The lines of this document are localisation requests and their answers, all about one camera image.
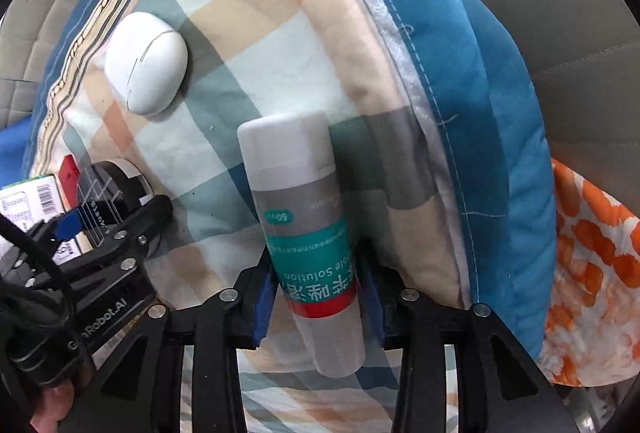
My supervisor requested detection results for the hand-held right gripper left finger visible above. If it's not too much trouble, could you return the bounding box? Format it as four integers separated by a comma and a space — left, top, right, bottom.
60, 257, 277, 433

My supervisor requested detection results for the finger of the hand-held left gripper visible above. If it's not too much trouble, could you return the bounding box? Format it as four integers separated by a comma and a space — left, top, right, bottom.
20, 206, 83, 264
25, 194, 173, 290

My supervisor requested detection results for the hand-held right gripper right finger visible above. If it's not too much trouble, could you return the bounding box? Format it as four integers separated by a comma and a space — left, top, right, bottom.
356, 238, 593, 433

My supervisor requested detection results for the black round container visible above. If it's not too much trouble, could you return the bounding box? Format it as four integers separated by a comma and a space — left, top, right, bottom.
75, 157, 166, 259

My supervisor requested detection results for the white bottle with teal label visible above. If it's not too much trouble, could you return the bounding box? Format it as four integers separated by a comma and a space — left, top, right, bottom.
236, 110, 365, 379

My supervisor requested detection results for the person's left hand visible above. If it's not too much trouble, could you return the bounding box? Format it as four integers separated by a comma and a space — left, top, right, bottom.
29, 380, 77, 433

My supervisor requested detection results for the white box with barcode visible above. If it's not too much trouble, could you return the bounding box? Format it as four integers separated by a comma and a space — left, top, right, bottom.
0, 174, 66, 234

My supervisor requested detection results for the red packet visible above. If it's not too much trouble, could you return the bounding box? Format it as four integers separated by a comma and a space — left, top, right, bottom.
56, 154, 82, 210

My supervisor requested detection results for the wavy striped bed sheet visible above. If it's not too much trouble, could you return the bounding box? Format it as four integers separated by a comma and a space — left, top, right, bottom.
181, 345, 453, 433

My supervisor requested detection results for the white egg-shaped case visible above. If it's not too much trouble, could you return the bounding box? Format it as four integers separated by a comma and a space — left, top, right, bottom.
103, 11, 190, 117

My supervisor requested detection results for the beige quilted cushion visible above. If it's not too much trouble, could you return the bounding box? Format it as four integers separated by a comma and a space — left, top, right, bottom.
0, 0, 123, 126

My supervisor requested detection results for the orange and white patterned cloth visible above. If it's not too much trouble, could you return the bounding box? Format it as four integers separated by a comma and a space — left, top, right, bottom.
541, 158, 640, 388

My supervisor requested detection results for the plaid quilt with blue border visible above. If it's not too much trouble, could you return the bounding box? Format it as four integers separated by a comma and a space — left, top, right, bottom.
21, 0, 560, 433

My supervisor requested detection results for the grey upholstered seat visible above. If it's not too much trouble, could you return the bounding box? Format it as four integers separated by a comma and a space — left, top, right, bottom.
449, 0, 640, 176

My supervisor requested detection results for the black cable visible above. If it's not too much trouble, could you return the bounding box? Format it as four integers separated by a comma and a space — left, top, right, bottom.
0, 213, 76, 319

